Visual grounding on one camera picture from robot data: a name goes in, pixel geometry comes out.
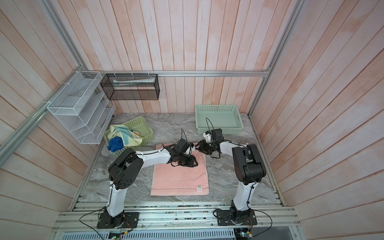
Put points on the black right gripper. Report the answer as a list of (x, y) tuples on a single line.
[(202, 146)]

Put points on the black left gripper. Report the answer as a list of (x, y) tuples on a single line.
[(191, 163)]

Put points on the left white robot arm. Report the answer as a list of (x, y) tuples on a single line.
[(125, 169)]

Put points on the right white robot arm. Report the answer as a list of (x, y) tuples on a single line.
[(248, 164)]

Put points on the mint green empty basket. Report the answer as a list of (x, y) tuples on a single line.
[(224, 117)]

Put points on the light green towel basket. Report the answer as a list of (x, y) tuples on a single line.
[(138, 125)]

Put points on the pale yellow teal towel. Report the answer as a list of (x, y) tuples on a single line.
[(129, 137)]

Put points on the blue towel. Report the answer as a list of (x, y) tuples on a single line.
[(115, 144)]

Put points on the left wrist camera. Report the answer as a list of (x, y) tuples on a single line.
[(183, 145)]

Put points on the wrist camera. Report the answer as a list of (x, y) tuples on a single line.
[(212, 136), (183, 145)]

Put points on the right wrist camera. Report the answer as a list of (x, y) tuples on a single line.
[(212, 136)]

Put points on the aluminium front rail frame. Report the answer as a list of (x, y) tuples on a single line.
[(174, 215)]

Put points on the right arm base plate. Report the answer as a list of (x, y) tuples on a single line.
[(233, 217)]

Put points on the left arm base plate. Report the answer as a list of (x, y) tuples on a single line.
[(127, 220)]

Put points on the black wire mesh basket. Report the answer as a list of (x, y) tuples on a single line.
[(131, 86)]

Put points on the white wire mesh shelf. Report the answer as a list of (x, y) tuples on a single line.
[(83, 110)]

